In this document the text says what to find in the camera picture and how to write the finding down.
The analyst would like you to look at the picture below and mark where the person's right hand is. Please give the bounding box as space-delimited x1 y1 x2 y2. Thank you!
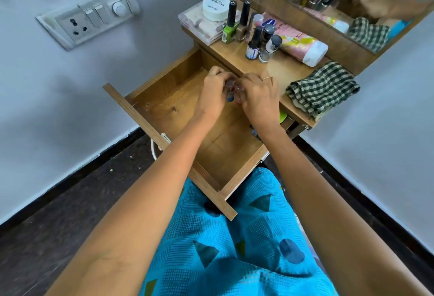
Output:
236 72 282 134

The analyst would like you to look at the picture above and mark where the green nail polish bottle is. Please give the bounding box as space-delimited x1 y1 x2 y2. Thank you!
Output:
222 0 239 44

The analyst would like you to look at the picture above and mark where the wooden drawer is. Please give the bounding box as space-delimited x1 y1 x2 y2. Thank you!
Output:
103 47 296 222

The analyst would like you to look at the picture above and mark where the person's left forearm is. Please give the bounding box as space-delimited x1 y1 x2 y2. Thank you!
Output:
45 116 222 296

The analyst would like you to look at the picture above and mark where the white wall switchboard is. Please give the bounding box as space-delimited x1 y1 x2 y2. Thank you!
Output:
35 0 141 51

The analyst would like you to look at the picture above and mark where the green checked cloth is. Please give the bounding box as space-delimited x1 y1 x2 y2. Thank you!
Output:
285 61 361 123

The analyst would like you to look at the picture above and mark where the dark cap silver polish bottle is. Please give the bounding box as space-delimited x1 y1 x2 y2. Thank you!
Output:
260 24 276 48

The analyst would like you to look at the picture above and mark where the person's right forearm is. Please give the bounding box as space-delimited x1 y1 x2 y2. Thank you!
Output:
259 123 433 296

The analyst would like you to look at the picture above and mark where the clear plastic cosmetics box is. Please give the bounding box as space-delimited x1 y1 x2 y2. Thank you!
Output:
178 0 242 46

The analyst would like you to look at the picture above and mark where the teal patterned dress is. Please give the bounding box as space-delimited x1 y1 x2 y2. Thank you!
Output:
139 167 340 296

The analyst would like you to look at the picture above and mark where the silver cap nail polish bottle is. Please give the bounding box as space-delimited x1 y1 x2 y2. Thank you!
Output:
258 35 283 64

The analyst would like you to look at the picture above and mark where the mirror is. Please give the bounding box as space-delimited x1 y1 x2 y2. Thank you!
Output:
254 0 434 56

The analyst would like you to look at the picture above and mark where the person's left hand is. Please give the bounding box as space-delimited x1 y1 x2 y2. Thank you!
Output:
193 66 235 126

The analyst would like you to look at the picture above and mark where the gold nail polish bottle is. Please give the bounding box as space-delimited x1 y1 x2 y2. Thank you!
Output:
235 0 252 43

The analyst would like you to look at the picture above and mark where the blue label nail polish bottle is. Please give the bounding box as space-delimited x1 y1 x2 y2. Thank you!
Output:
246 26 263 61

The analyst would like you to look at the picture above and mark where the wooden dressing table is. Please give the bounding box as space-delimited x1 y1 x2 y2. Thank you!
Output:
181 0 434 141

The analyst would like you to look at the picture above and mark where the white round jar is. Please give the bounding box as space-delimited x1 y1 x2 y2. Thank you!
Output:
202 0 231 22

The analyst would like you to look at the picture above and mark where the pink clear small bottle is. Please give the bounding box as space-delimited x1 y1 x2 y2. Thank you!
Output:
248 13 264 40

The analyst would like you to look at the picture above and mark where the pink powder bottle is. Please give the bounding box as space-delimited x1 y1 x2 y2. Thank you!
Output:
261 12 329 68

